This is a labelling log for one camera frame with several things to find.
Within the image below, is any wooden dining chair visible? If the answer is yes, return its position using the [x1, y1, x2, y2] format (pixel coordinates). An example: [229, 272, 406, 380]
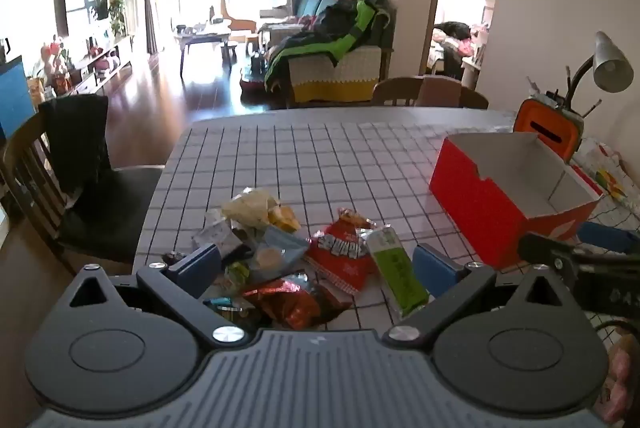
[371, 76, 490, 110]

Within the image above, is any teal sofa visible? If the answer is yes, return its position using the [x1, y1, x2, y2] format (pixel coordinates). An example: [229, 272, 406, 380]
[259, 0, 361, 40]

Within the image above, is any yellow snack packet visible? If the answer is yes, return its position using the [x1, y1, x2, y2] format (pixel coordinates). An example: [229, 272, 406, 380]
[267, 204, 302, 232]

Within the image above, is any green snack packet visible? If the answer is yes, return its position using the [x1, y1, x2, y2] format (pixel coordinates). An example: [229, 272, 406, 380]
[366, 228, 430, 320]

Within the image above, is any dark red snack packet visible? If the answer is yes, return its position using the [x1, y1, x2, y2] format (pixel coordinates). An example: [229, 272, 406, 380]
[242, 275, 353, 330]

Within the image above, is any television cabinet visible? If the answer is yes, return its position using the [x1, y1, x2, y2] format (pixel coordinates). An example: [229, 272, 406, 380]
[65, 36, 136, 98]

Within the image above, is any coffee table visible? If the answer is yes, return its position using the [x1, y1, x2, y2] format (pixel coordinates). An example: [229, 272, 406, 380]
[173, 21, 237, 75]

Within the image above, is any wooden chair with black seat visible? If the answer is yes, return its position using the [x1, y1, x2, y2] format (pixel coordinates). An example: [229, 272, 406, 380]
[0, 96, 166, 270]

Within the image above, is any small teal snack packet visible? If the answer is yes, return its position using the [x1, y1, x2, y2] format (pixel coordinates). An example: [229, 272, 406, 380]
[202, 297, 253, 315]

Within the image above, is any blue board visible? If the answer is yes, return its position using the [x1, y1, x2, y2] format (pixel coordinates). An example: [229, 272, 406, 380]
[0, 56, 37, 140]

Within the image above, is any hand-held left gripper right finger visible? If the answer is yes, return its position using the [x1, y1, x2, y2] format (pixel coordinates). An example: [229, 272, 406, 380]
[382, 244, 571, 351]

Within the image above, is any green and black jacket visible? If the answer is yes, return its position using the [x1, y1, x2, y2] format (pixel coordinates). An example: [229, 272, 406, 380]
[263, 0, 392, 92]

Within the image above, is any small green candy wrapper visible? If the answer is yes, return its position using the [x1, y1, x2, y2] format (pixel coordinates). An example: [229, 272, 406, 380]
[224, 261, 252, 285]

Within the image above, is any black garment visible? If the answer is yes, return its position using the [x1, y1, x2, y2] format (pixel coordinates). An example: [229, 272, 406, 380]
[39, 95, 113, 209]

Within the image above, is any colourful printed paper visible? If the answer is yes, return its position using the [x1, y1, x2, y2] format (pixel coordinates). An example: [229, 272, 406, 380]
[572, 137, 632, 200]

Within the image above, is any red cardboard box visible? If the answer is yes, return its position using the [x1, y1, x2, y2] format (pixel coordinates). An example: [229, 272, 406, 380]
[429, 131, 602, 270]

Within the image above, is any blue-grey cookie packet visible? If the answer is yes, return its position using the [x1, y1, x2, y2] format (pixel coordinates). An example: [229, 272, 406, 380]
[247, 227, 310, 283]

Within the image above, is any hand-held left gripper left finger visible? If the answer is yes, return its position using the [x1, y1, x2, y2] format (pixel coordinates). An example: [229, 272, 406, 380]
[67, 244, 246, 350]

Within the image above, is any television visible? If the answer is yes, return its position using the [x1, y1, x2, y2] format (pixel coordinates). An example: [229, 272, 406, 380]
[52, 0, 109, 38]

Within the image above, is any orange slotted desk organizer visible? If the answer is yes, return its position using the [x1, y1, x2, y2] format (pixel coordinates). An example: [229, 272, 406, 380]
[514, 97, 584, 162]

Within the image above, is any tan chair back cushion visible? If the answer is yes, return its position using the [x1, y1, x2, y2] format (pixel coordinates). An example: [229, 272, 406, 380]
[416, 76, 462, 108]

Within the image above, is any cream crinkled snack bag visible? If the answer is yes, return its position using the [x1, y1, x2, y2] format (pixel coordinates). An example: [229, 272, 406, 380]
[221, 187, 281, 229]

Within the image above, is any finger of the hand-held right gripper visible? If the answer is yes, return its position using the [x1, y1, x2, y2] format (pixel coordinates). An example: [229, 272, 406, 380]
[517, 232, 585, 273]
[577, 221, 640, 255]

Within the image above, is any pink patterned cloth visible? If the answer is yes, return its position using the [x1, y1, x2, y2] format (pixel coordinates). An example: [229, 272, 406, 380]
[601, 327, 640, 426]

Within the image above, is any grey desk lamp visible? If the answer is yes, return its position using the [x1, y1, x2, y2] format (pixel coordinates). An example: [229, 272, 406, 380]
[569, 31, 635, 110]

